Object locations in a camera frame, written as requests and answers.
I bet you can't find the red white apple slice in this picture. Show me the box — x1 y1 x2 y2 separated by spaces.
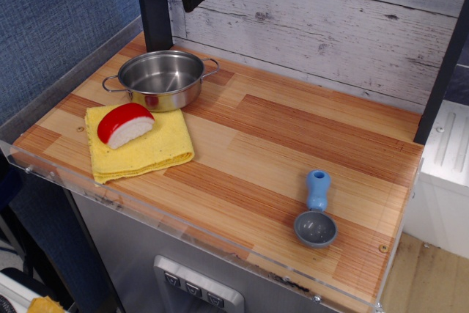
97 103 155 150

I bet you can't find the blue grey spoon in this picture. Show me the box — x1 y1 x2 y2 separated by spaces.
294 169 338 248

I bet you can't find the stainless steel pot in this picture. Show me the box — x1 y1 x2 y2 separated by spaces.
102 50 220 112

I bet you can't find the yellow folded cloth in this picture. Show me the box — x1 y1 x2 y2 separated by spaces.
85 106 195 184

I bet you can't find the clear acrylic edge guard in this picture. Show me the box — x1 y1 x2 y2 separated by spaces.
1 142 380 312

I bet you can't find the silver button control panel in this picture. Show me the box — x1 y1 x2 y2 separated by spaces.
153 255 245 312

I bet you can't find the yellow object bottom left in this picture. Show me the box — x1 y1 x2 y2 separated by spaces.
26 296 65 313

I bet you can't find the white appliance at right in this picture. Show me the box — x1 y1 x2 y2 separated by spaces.
403 100 468 258

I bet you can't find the black vertical post left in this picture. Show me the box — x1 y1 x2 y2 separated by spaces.
139 0 173 52

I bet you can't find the black vertical post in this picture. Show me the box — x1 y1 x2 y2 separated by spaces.
139 0 173 52
413 0 468 145

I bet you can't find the black vertical post right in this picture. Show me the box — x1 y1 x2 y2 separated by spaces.
413 0 468 145

